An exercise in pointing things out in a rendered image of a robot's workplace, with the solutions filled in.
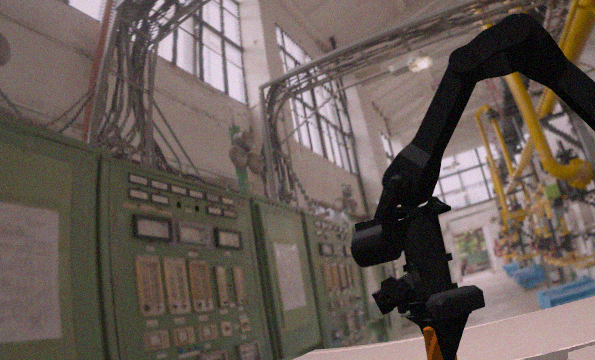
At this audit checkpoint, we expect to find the orange tapered knob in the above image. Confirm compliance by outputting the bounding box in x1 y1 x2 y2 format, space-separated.
423 326 443 360

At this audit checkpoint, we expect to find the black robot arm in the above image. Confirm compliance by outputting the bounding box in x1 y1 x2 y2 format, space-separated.
350 12 595 315

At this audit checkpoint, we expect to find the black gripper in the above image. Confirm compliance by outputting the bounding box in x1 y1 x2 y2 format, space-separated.
397 247 485 360

